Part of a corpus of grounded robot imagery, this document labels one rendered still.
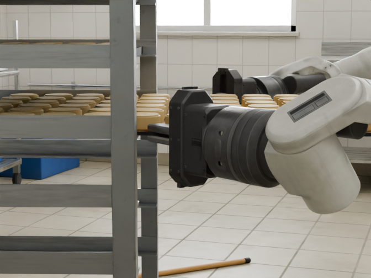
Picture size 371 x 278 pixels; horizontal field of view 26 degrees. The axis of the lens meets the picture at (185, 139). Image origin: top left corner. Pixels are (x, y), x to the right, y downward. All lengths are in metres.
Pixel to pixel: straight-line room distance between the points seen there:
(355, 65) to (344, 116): 0.79
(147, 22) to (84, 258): 0.52
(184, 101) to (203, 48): 5.22
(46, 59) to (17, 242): 0.57
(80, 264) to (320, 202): 0.35
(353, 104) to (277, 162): 0.10
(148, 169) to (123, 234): 0.45
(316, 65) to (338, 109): 0.78
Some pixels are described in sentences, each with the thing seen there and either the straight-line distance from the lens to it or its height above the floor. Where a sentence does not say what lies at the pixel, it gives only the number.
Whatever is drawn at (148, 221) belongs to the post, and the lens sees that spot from 1.48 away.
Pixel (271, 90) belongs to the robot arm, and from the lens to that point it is 1.50.
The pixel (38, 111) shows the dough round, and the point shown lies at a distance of 1.15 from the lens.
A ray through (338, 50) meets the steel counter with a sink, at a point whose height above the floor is 0.92.
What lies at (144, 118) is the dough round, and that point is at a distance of 1.06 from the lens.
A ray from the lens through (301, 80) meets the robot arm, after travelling 1.53.
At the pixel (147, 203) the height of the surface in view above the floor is 0.77.
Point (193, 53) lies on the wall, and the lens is 6.21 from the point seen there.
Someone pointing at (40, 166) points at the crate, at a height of 0.10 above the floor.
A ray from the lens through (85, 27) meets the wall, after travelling 6.53.
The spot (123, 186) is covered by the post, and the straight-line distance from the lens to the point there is 1.01.
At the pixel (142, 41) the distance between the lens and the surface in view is 1.44.
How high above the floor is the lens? 1.09
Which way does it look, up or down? 8 degrees down
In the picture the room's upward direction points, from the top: straight up
